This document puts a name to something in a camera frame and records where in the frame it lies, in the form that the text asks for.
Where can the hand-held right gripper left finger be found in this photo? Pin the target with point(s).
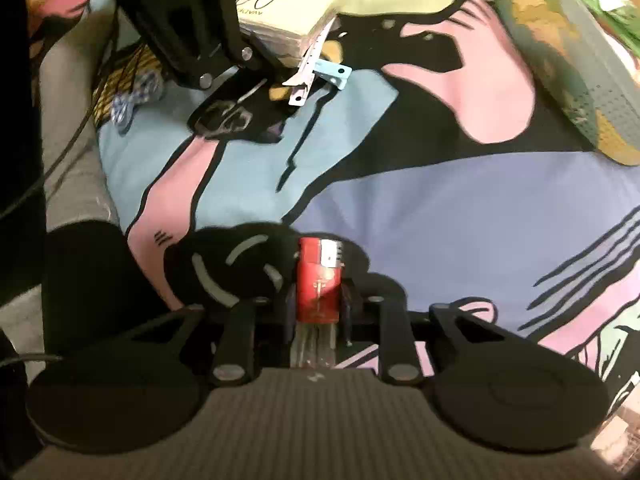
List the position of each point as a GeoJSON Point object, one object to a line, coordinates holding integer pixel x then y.
{"type": "Point", "coordinates": [290, 310]}

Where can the white hair clip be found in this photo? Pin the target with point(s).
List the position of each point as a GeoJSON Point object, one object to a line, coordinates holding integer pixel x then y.
{"type": "Point", "coordinates": [310, 67]}

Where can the blue checked bow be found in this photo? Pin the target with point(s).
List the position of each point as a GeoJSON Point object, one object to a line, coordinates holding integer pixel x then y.
{"type": "Point", "coordinates": [134, 100]}

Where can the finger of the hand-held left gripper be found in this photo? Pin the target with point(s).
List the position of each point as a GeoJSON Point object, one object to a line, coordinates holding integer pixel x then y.
{"type": "Point", "coordinates": [220, 67]}

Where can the rabbit print tissue pack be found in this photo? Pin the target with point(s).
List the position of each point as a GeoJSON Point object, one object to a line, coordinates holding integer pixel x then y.
{"type": "Point", "coordinates": [292, 10]}

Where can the grey mesh box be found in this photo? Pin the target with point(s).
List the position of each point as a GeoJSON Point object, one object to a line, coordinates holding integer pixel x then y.
{"type": "Point", "coordinates": [592, 45]}

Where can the red lighter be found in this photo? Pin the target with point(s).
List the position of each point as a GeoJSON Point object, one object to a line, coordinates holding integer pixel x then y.
{"type": "Point", "coordinates": [320, 280]}

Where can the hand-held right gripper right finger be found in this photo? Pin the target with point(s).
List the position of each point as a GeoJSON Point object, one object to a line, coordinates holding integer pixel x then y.
{"type": "Point", "coordinates": [350, 305]}

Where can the printed blanket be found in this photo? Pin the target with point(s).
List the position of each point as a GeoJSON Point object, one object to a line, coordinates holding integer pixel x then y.
{"type": "Point", "coordinates": [425, 200]}

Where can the grey bed sheet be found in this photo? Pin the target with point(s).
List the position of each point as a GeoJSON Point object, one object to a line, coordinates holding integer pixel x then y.
{"type": "Point", "coordinates": [72, 110]}

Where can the camouflage cloth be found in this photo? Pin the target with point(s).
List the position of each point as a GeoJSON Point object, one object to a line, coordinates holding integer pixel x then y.
{"type": "Point", "coordinates": [537, 55]}

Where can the blue hair clip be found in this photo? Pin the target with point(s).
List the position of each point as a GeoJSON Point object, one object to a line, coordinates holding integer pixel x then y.
{"type": "Point", "coordinates": [334, 74]}

